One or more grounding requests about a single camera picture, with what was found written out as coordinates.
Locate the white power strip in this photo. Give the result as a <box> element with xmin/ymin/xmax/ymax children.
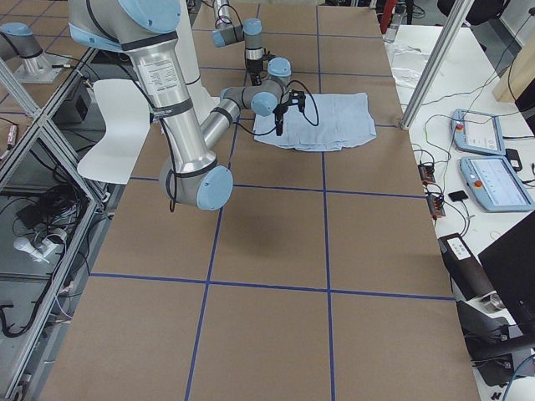
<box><xmin>13</xmin><ymin>235</ymin><xmax>65</xmax><ymax>263</ymax></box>

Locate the black monitor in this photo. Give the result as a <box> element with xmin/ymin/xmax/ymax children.
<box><xmin>478</xmin><ymin>213</ymin><xmax>534</xmax><ymax>333</ymax></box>

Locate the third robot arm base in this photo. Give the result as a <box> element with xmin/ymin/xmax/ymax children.
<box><xmin>1</xmin><ymin>22</ymin><xmax>62</xmax><ymax>84</ymax></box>

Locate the light blue button-up shirt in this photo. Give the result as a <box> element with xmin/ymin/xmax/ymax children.
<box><xmin>253</xmin><ymin>93</ymin><xmax>376</xmax><ymax>152</ymax></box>

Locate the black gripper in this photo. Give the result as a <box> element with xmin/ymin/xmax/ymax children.
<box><xmin>245</xmin><ymin>49</ymin><xmax>274</xmax><ymax>86</ymax></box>
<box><xmin>273</xmin><ymin>89</ymin><xmax>306</xmax><ymax>136</ymax></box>

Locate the grey aluminium frame post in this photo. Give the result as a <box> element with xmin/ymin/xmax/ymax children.
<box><xmin>400</xmin><ymin>0</ymin><xmax>474</xmax><ymax>130</ymax></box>

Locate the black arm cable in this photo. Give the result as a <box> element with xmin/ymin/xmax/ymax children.
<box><xmin>233</xmin><ymin>79</ymin><xmax>321</xmax><ymax>137</ymax></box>

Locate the orange circuit board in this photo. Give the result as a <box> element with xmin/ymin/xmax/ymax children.
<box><xmin>418</xmin><ymin>163</ymin><xmax>436</xmax><ymax>185</ymax></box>
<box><xmin>426</xmin><ymin>194</ymin><xmax>446</xmax><ymax>220</ymax></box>

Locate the lower blue teach pendant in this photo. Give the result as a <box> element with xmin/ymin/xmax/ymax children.
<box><xmin>459</xmin><ymin>155</ymin><xmax>534</xmax><ymax>212</ymax></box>

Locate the upper orange circuit board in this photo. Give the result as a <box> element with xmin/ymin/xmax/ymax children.
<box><xmin>418</xmin><ymin>163</ymin><xmax>436</xmax><ymax>185</ymax></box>

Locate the clear plastic bottle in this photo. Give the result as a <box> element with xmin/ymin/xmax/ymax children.
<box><xmin>384</xmin><ymin>13</ymin><xmax>400</xmax><ymax>43</ymax></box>

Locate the white moulded chair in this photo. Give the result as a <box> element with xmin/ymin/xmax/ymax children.
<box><xmin>77</xmin><ymin>79</ymin><xmax>150</xmax><ymax>185</ymax></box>

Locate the lower orange circuit board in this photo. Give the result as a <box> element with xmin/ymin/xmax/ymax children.
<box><xmin>426</xmin><ymin>194</ymin><xmax>446</xmax><ymax>220</ymax></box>

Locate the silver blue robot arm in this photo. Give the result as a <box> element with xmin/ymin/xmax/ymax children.
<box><xmin>69</xmin><ymin>0</ymin><xmax>305</xmax><ymax>211</ymax></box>
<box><xmin>211</xmin><ymin>1</ymin><xmax>274</xmax><ymax>86</ymax></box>

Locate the upper blue teach pendant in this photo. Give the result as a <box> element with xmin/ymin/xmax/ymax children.
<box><xmin>451</xmin><ymin>109</ymin><xmax>506</xmax><ymax>156</ymax></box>

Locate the blue teach pendant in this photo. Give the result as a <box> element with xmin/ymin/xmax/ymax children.
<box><xmin>451</xmin><ymin>109</ymin><xmax>506</xmax><ymax>156</ymax></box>
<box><xmin>459</xmin><ymin>155</ymin><xmax>534</xmax><ymax>212</ymax></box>

